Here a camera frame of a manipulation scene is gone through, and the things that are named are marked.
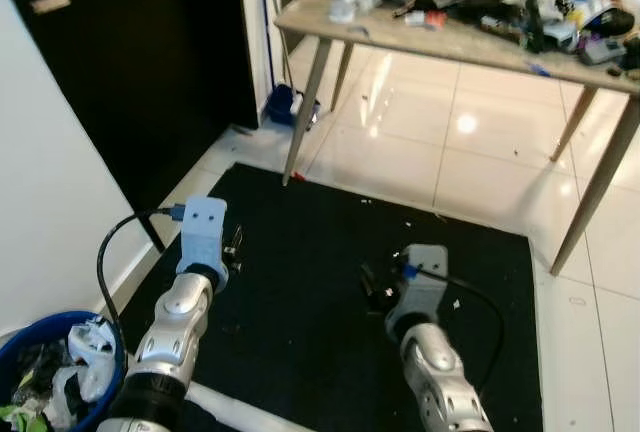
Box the white crumpled plastic trash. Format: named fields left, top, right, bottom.
left=50, top=317, right=121, bottom=429

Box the blue round rubbish bin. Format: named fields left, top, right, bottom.
left=0, top=310, right=128, bottom=432

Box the green crumpled trash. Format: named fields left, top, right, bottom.
left=0, top=402, right=46, bottom=432

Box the large black floor mat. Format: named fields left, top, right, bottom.
left=115, top=162, right=546, bottom=432

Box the blue plastic dustpan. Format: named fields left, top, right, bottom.
left=262, top=84, right=321, bottom=131

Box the long white floor tape strip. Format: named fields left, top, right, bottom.
left=185, top=380, right=293, bottom=432

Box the black door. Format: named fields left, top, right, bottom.
left=0, top=0, right=259, bottom=253

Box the light wooden table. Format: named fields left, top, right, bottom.
left=273, top=0, right=640, bottom=278

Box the small red packet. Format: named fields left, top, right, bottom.
left=405, top=10, right=448, bottom=30

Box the pale door label plate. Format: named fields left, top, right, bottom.
left=30, top=0, right=72, bottom=15

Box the small grey purple device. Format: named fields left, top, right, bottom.
left=580, top=37, right=629, bottom=65

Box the round black white container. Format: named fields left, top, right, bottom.
left=570, top=0, right=636, bottom=38

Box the light grey left wrist camera mount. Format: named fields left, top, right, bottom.
left=180, top=197, right=229, bottom=273

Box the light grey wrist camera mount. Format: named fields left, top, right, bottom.
left=180, top=197, right=229, bottom=273
left=395, top=244, right=449, bottom=318

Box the light grey right wrist camera mount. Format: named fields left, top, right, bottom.
left=395, top=244, right=449, bottom=318

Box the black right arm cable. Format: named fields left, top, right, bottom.
left=403, top=265, right=507, bottom=395

